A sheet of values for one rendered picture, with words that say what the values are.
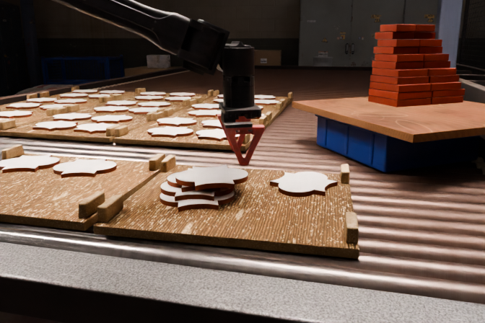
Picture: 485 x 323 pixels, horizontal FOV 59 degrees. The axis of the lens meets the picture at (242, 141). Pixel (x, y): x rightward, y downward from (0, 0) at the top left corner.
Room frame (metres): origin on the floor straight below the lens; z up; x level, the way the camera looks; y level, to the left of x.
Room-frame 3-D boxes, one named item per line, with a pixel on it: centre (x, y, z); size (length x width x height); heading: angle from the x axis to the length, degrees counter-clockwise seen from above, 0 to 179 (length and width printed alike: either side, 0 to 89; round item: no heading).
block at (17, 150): (1.03, 0.58, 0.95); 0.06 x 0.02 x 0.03; 167
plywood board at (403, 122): (1.15, -0.48, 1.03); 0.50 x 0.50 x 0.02; 22
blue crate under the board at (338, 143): (1.13, -0.41, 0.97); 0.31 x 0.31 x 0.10; 22
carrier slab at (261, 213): (0.76, 0.00, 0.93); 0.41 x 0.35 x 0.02; 79
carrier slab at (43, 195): (0.85, 0.42, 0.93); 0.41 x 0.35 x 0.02; 77
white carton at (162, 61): (7.53, 1.46, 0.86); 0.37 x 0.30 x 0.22; 84
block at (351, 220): (0.59, -0.16, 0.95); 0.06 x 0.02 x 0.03; 169
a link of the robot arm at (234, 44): (0.78, 0.01, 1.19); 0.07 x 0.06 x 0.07; 15
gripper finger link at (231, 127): (0.74, 0.00, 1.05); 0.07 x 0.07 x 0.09; 9
